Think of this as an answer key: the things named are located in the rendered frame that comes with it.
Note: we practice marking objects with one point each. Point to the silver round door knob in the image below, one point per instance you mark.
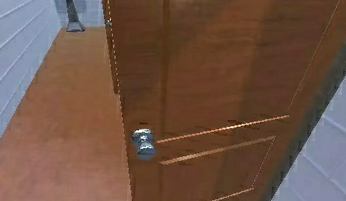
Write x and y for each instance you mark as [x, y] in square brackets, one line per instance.
[143, 143]

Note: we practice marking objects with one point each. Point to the dark grey pedestal table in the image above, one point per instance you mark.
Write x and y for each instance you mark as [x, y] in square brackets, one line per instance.
[72, 5]

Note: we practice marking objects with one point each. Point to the brown wooden room door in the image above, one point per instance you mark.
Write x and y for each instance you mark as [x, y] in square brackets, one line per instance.
[216, 74]

